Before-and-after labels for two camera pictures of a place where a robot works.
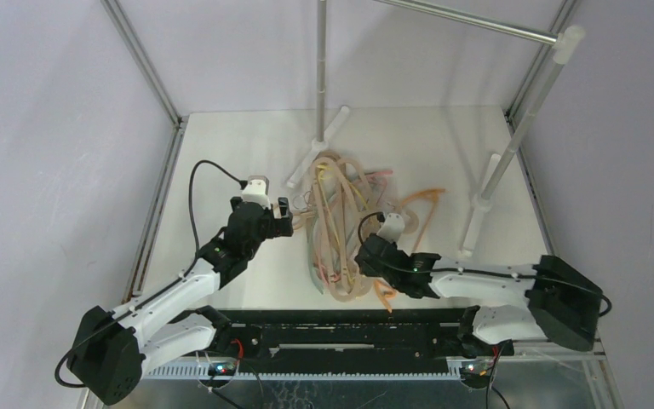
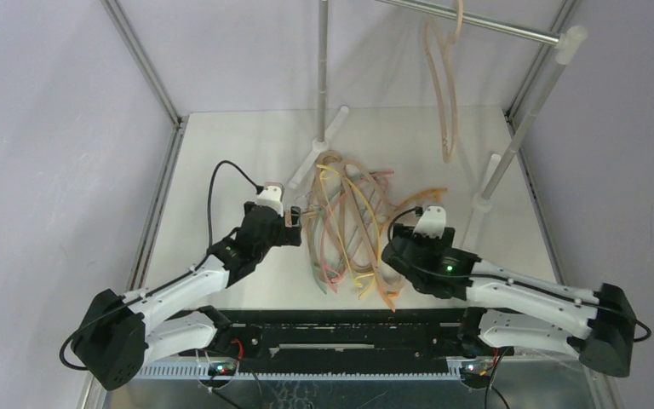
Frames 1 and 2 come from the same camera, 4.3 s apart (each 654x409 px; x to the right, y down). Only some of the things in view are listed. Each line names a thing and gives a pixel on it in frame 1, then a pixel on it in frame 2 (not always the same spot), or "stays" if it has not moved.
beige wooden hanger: x=365 y=192 → x=390 y=283
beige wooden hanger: x=337 y=217 → x=459 y=6
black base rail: x=353 y=342 stays
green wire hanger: x=312 y=250 stays
